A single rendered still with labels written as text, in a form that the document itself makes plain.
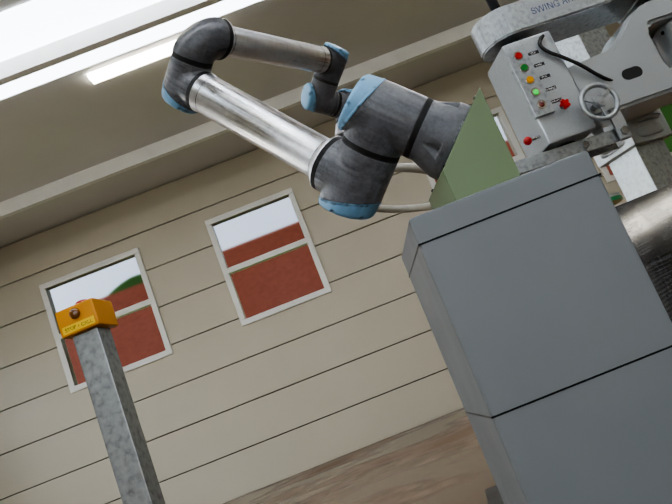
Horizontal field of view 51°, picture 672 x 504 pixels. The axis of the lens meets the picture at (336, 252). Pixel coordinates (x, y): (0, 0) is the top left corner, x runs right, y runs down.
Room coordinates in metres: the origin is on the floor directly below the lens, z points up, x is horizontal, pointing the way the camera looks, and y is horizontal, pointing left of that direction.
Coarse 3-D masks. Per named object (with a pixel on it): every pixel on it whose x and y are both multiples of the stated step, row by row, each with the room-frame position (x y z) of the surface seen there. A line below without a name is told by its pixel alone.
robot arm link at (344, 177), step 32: (192, 64) 1.74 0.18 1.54; (192, 96) 1.76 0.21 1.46; (224, 96) 1.72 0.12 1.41; (256, 128) 1.70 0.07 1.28; (288, 128) 1.68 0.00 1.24; (288, 160) 1.70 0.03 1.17; (320, 160) 1.63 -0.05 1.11; (352, 160) 1.59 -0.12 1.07; (320, 192) 1.70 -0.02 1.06; (352, 192) 1.62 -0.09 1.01; (384, 192) 1.67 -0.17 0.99
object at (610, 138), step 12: (612, 132) 2.53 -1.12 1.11; (624, 132) 2.50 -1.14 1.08; (576, 144) 2.51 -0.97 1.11; (588, 144) 2.50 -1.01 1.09; (600, 144) 2.52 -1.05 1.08; (612, 144) 2.61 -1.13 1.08; (540, 156) 2.49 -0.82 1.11; (552, 156) 2.49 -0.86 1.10; (564, 156) 2.50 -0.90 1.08; (528, 168) 2.48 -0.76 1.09
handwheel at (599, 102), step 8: (584, 88) 2.42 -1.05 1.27; (608, 88) 2.43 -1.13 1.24; (584, 96) 2.42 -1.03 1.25; (600, 96) 2.41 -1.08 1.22; (616, 96) 2.43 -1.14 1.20; (584, 104) 2.41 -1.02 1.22; (592, 104) 2.44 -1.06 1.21; (600, 104) 2.41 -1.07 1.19; (616, 104) 2.43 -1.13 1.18; (584, 112) 2.42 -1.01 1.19; (616, 112) 2.43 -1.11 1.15; (600, 120) 2.42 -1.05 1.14
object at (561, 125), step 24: (504, 48) 2.44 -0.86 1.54; (528, 48) 2.45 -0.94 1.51; (552, 48) 2.47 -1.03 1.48; (504, 72) 2.51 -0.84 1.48; (552, 72) 2.46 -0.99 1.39; (504, 96) 2.60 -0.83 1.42; (552, 96) 2.45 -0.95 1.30; (576, 96) 2.47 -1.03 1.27; (528, 120) 2.51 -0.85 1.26; (552, 120) 2.45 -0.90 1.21; (576, 120) 2.46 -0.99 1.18; (552, 144) 2.46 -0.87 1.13
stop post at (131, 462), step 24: (96, 312) 1.89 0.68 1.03; (72, 336) 1.91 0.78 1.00; (96, 336) 1.91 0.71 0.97; (96, 360) 1.91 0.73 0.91; (96, 384) 1.91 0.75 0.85; (120, 384) 1.94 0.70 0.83; (96, 408) 1.92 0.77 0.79; (120, 408) 1.91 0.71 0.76; (120, 432) 1.91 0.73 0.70; (120, 456) 1.91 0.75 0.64; (144, 456) 1.95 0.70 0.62; (120, 480) 1.92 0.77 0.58; (144, 480) 1.91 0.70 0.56
